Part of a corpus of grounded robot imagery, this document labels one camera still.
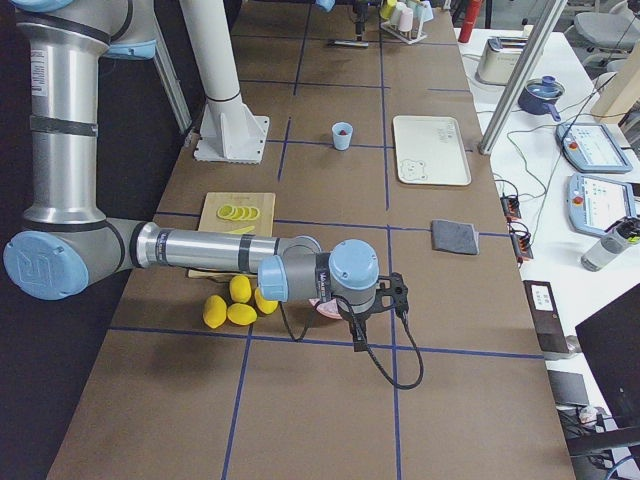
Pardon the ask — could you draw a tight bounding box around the black monitor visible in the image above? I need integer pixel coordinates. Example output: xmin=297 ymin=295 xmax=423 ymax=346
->
xmin=567 ymin=286 xmax=639 ymax=455

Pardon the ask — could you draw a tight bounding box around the wooden cutting board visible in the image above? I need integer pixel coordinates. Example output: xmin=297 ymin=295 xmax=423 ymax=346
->
xmin=187 ymin=192 xmax=277 ymax=280

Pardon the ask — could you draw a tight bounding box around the white toaster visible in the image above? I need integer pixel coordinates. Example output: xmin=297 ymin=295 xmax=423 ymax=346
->
xmin=476 ymin=36 xmax=527 ymax=86

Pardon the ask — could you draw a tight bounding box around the grey water bottle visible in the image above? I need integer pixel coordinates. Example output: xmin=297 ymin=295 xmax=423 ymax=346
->
xmin=580 ymin=217 xmax=639 ymax=272

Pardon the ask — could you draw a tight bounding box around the brown box with label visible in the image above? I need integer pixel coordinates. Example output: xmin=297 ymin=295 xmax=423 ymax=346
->
xmin=523 ymin=280 xmax=572 ymax=360

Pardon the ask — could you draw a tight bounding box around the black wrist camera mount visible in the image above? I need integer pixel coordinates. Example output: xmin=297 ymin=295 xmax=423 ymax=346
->
xmin=372 ymin=272 xmax=409 ymax=318

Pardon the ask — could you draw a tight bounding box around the grey folded cloth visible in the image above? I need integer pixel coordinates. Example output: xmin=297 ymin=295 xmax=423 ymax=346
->
xmin=431 ymin=219 xmax=480 ymax=255

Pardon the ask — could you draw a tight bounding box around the white wire cup rack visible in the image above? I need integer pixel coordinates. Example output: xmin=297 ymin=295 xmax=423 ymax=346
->
xmin=380 ymin=21 xmax=428 ymax=45

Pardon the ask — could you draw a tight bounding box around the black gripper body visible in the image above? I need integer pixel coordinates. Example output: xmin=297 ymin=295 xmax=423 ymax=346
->
xmin=339 ymin=299 xmax=373 ymax=336
xmin=352 ymin=0 xmax=369 ymax=23

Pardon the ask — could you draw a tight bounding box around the yellow lemon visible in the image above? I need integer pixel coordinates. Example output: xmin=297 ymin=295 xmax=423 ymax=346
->
xmin=254 ymin=287 xmax=279 ymax=315
xmin=229 ymin=275 xmax=253 ymax=304
xmin=202 ymin=295 xmax=227 ymax=329
xmin=227 ymin=303 xmax=258 ymax=326

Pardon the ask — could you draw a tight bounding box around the blue pot with lid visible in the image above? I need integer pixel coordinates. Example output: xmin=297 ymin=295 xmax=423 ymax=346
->
xmin=518 ymin=75 xmax=565 ymax=122

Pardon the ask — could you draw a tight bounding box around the pink bowl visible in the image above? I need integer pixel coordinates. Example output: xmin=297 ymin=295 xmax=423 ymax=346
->
xmin=308 ymin=298 xmax=341 ymax=320

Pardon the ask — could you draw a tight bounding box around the yellow-green plastic cup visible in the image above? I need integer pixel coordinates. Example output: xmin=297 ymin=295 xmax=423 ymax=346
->
xmin=379 ymin=0 xmax=397 ymax=21

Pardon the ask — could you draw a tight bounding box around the teach pendant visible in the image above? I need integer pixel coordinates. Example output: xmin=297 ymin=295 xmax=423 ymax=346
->
xmin=555 ymin=122 xmax=633 ymax=174
xmin=567 ymin=173 xmax=636 ymax=237

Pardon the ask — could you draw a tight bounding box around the lemon slice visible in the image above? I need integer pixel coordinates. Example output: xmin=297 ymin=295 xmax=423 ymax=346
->
xmin=216 ymin=204 xmax=236 ymax=220
xmin=230 ymin=206 xmax=251 ymax=221

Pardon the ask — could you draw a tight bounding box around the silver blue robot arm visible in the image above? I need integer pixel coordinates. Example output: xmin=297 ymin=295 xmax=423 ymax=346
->
xmin=314 ymin=0 xmax=369 ymax=41
xmin=3 ymin=1 xmax=381 ymax=351

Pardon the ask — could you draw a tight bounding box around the aluminium frame post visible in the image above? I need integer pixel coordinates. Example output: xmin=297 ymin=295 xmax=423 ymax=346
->
xmin=478 ymin=0 xmax=567 ymax=155

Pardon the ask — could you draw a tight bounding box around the yellow plastic knife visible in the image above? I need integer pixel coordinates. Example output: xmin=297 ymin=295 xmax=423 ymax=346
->
xmin=224 ymin=225 xmax=255 ymax=235

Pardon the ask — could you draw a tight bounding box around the lower teach pendant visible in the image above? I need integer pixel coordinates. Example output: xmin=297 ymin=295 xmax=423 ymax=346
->
xmin=567 ymin=173 xmax=636 ymax=237

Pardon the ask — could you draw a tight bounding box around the upper teach pendant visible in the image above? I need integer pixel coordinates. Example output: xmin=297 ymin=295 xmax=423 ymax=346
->
xmin=555 ymin=122 xmax=633 ymax=174

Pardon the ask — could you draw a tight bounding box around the pink plastic cup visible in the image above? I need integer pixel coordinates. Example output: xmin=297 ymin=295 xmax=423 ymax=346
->
xmin=389 ymin=3 xmax=414 ymax=33

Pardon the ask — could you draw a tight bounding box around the light blue plastic cup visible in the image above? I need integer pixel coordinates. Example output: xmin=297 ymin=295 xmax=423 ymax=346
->
xmin=331 ymin=122 xmax=353 ymax=151

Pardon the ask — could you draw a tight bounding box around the cream bear serving tray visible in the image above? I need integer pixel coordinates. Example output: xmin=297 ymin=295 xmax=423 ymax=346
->
xmin=393 ymin=115 xmax=472 ymax=186

